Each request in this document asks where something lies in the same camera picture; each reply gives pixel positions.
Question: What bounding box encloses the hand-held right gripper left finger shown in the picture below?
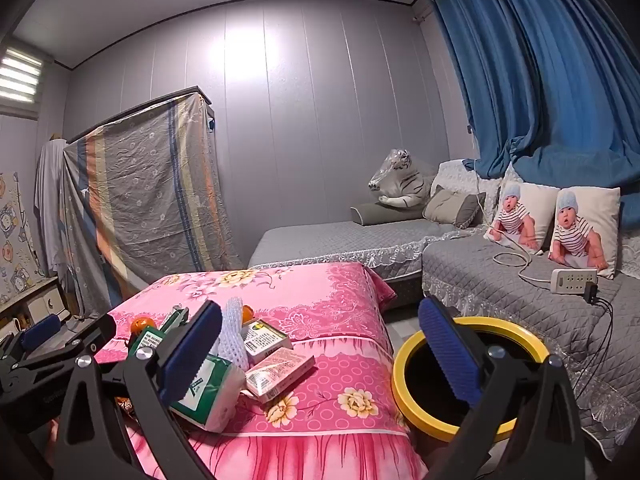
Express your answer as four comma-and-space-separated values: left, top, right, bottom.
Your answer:
54, 300, 223, 480

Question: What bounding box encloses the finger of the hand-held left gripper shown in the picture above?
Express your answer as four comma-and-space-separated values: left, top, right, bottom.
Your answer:
0, 314, 62, 368
10, 314, 118, 391

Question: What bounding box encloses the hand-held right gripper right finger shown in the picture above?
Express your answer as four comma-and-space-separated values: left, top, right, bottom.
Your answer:
417, 296, 588, 480

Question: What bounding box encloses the green packet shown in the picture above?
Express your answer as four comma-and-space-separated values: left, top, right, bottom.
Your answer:
159, 305, 191, 333

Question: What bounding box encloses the white foam fruit net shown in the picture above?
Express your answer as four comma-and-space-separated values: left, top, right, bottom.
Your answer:
212, 297, 251, 368

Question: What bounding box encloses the green box with white label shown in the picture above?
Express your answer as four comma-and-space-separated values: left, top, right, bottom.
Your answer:
127, 326, 168, 361

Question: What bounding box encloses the green tissue pack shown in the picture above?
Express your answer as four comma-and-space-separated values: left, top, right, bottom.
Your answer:
167, 352, 246, 433

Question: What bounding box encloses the black bin with yellow rim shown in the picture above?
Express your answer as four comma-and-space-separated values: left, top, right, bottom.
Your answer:
392, 316, 551, 443

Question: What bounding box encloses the white box with yellow label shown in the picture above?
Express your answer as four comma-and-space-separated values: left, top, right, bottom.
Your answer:
240, 319, 295, 366

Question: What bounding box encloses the pink paper box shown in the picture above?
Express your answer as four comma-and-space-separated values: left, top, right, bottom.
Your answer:
244, 347, 317, 403

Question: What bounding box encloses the white low cabinet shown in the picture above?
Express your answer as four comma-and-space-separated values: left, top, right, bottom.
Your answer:
0, 275, 71, 341

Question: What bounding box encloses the grey quilted sofa cover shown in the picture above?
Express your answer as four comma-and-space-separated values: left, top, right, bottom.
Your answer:
248, 220, 481, 281
421, 232, 640, 461

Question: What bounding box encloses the plain grey hanging cloth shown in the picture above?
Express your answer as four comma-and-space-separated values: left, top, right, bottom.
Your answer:
34, 137, 68, 276

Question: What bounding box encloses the white power strip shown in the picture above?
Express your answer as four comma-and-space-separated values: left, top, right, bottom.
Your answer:
550, 267, 599, 295

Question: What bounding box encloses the grey square cushion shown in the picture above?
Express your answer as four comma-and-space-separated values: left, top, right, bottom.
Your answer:
424, 185, 487, 230

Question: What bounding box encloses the baby print pillow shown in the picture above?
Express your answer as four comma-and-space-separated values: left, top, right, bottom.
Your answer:
549, 187, 622, 280
487, 162, 561, 256

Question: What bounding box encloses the grey bolster pillow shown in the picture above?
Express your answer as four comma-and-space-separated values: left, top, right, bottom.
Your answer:
350, 202, 426, 225

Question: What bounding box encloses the striped grey sheet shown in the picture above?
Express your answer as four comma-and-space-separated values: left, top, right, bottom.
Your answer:
59, 86, 246, 311

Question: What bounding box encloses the white tiger plush toy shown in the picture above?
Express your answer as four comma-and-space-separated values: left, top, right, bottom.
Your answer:
368, 149, 436, 209

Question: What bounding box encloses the white lace sofa back cover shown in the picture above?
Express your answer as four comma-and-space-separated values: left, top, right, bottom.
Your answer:
431, 159, 503, 226

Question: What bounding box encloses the white window blind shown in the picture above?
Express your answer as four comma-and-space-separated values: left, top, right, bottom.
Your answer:
0, 42, 48, 121

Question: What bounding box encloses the blue curtain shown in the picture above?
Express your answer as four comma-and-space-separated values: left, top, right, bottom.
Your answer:
431, 0, 640, 233

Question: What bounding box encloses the cartoon wall poster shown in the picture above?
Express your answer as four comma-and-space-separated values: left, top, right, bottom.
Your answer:
0, 172, 38, 306

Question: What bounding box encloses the white power strip cable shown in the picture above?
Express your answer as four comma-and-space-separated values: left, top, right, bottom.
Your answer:
482, 195, 553, 285

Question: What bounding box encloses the black charging cable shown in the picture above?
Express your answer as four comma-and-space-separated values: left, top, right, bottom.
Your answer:
570, 297, 616, 411

